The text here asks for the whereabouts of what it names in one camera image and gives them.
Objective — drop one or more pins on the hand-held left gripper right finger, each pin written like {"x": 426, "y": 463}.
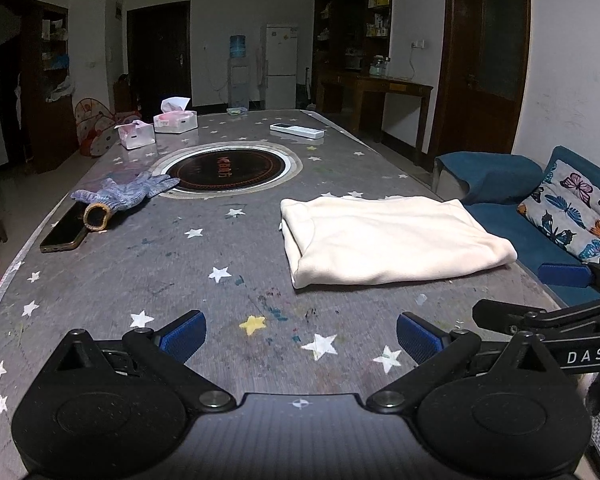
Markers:
{"x": 417, "y": 335}

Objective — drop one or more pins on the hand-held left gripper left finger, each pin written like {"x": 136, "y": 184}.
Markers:
{"x": 182, "y": 335}

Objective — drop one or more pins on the cream sweatshirt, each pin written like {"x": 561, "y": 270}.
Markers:
{"x": 390, "y": 240}

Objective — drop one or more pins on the white refrigerator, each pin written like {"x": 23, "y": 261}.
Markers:
{"x": 281, "y": 65}

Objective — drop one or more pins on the tall wooden shelf cabinet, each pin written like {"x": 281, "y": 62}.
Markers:
{"x": 352, "y": 25}

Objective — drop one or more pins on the blue water bottle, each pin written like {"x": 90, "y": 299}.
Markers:
{"x": 237, "y": 47}

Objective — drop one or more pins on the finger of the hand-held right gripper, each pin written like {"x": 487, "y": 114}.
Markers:
{"x": 562, "y": 274}
{"x": 500, "y": 312}

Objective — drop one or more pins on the patterned play tent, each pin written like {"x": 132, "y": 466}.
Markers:
{"x": 100, "y": 127}

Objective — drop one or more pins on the dark entrance door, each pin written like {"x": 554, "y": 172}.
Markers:
{"x": 157, "y": 60}

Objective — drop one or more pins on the glass jar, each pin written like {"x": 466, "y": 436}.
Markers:
{"x": 378, "y": 66}

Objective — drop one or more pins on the small green cloth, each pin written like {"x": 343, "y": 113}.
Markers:
{"x": 237, "y": 110}

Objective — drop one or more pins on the grey star-print tablecloth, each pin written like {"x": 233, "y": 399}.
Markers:
{"x": 180, "y": 270}

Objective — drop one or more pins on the grey knit work glove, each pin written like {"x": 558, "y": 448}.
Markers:
{"x": 125, "y": 192}

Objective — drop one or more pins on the blue sofa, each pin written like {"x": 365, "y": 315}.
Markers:
{"x": 490, "y": 175}

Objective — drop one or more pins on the dark wooden glazed door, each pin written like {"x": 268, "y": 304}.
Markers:
{"x": 485, "y": 50}

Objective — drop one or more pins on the dark wooden side table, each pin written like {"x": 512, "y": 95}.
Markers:
{"x": 380, "y": 84}

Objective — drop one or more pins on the white water dispenser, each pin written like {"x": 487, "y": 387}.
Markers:
{"x": 238, "y": 85}

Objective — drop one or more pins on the round built-in induction cooktop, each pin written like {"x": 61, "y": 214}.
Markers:
{"x": 225, "y": 170}

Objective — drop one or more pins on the butterfly print cushion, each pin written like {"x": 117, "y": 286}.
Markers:
{"x": 570, "y": 210}

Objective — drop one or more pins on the white pink tissue box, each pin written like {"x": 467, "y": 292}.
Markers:
{"x": 177, "y": 122}
{"x": 136, "y": 136}

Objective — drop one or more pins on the white remote control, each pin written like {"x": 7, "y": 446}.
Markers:
{"x": 297, "y": 131}

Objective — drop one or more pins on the black smartphone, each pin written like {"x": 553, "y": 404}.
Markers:
{"x": 62, "y": 235}

